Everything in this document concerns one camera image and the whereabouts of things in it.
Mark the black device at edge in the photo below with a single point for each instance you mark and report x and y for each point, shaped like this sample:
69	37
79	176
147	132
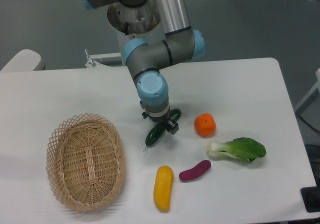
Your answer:
311	198

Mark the white furniture at right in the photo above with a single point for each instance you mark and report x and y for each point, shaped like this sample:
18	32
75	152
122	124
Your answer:
309	97

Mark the green bok choy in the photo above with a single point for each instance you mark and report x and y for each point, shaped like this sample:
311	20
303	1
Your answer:
243	149

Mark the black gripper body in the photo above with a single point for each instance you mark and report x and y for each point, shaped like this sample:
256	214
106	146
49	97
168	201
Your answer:
158	115

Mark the woven wicker basket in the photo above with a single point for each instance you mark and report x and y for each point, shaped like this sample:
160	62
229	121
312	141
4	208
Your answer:
85	162

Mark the green cucumber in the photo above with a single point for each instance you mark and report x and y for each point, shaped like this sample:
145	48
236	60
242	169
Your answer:
158	130

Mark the orange tangerine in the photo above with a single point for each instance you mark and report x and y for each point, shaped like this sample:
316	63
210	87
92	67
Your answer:
205	125

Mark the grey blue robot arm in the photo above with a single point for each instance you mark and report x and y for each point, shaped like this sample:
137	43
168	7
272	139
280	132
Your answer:
145	61

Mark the white metal base frame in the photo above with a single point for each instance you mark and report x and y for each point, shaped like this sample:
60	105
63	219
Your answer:
103	60

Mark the yellow squash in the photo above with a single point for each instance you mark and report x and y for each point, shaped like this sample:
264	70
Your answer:
163	188

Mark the white chair back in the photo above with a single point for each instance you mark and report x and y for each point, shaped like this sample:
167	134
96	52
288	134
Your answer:
24	61

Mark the purple sweet potato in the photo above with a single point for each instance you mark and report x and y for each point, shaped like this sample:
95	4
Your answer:
196	172

